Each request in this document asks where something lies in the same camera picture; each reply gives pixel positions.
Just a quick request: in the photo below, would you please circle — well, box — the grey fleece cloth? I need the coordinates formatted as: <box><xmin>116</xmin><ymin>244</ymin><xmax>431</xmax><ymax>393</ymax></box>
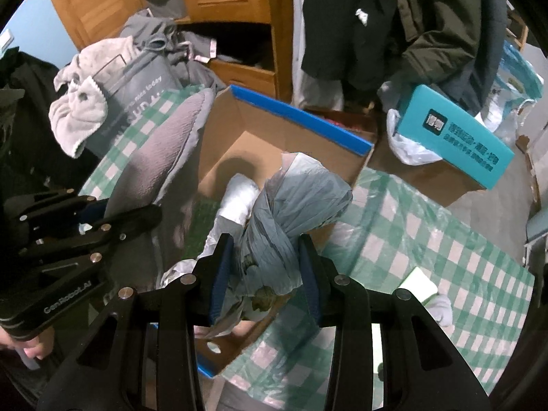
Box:
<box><xmin>106</xmin><ymin>88</ymin><xmax>215</xmax><ymax>288</ymax></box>

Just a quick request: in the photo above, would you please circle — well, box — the blue clear plastic bag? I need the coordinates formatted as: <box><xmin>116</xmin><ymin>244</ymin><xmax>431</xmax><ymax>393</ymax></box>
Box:
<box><xmin>479</xmin><ymin>41</ymin><xmax>544</xmax><ymax>143</ymax></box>

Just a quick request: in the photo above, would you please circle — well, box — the person's left hand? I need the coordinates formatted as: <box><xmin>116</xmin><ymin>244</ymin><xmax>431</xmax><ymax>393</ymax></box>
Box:
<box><xmin>0</xmin><ymin>327</ymin><xmax>55</xmax><ymax>360</ymax></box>

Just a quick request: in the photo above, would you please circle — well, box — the brown cardboard box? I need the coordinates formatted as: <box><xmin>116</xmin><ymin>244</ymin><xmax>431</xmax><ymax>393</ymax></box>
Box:
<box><xmin>368</xmin><ymin>136</ymin><xmax>489</xmax><ymax>207</ymax></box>

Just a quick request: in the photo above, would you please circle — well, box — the blue cardboard box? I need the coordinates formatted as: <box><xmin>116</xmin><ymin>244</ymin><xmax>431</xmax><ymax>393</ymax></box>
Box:
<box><xmin>183</xmin><ymin>83</ymin><xmax>376</xmax><ymax>379</ymax></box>

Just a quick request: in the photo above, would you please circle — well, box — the white card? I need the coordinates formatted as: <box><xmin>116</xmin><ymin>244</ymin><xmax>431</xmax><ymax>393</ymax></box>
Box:
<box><xmin>398</xmin><ymin>267</ymin><xmax>438</xmax><ymax>303</ymax></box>

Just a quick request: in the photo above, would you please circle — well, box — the green checkered tablecloth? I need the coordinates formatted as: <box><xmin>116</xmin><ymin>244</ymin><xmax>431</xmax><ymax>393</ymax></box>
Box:
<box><xmin>79</xmin><ymin>84</ymin><xmax>536</xmax><ymax>411</ymax></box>

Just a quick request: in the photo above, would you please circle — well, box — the wooden louvered wardrobe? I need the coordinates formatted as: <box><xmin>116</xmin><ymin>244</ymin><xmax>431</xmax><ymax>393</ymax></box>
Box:
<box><xmin>51</xmin><ymin>0</ymin><xmax>294</xmax><ymax>102</ymax></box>

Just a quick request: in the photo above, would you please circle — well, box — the green sparkly mesh cloth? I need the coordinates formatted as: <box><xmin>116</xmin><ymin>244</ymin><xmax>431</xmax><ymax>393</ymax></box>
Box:
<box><xmin>182</xmin><ymin>197</ymin><xmax>220</xmax><ymax>259</ymax></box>

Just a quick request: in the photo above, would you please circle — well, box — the white socks pile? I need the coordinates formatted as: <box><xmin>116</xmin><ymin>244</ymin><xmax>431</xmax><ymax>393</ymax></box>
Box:
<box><xmin>424</xmin><ymin>294</ymin><xmax>453</xmax><ymax>327</ymax></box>

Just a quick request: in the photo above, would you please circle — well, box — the grey-white garment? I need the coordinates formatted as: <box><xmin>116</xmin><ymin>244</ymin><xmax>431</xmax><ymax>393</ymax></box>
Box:
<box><xmin>156</xmin><ymin>152</ymin><xmax>353</xmax><ymax>339</ymax></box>

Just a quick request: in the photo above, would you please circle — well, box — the light blue bin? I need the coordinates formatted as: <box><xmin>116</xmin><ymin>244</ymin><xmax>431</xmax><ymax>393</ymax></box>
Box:
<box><xmin>526</xmin><ymin>207</ymin><xmax>548</xmax><ymax>242</ymax></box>

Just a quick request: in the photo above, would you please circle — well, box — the grey hoodie pile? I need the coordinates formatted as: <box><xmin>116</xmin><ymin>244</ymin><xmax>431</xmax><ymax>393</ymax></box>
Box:
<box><xmin>120</xmin><ymin>11</ymin><xmax>227</xmax><ymax>92</ymax></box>

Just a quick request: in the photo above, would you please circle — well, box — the black hanging coat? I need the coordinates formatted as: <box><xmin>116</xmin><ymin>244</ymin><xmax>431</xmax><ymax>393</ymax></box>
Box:
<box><xmin>301</xmin><ymin>0</ymin><xmax>407</xmax><ymax>91</ymax></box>

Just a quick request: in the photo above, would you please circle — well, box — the dark green hanging jacket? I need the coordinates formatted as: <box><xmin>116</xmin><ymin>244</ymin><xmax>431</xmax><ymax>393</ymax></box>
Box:
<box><xmin>391</xmin><ymin>0</ymin><xmax>507</xmax><ymax>115</ymax></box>

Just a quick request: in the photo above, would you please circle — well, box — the teal shoe box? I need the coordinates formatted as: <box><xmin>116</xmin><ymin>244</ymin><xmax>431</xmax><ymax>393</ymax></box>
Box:
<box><xmin>387</xmin><ymin>85</ymin><xmax>514</xmax><ymax>189</ymax></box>

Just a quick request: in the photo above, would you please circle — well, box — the grey printed tote bag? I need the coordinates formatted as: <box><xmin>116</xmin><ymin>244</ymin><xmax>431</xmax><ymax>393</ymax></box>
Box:
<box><xmin>85</xmin><ymin>50</ymin><xmax>182</xmax><ymax>159</ymax></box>

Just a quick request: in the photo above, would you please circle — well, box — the white plastic bag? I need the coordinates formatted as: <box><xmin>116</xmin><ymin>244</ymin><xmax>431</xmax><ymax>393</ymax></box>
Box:
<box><xmin>386</xmin><ymin>109</ymin><xmax>442</xmax><ymax>166</ymax></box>

